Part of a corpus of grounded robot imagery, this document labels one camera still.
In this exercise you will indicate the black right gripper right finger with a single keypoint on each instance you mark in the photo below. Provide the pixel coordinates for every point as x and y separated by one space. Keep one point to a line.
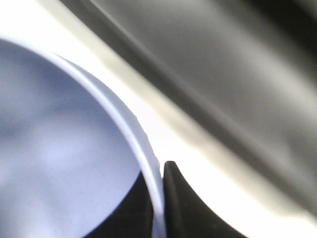
186 215

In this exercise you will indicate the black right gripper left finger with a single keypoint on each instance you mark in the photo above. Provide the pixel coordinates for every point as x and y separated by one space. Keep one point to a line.
132 218

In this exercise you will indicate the light blue ribbed bowl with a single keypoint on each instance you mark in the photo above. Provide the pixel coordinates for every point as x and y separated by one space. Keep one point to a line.
70 149

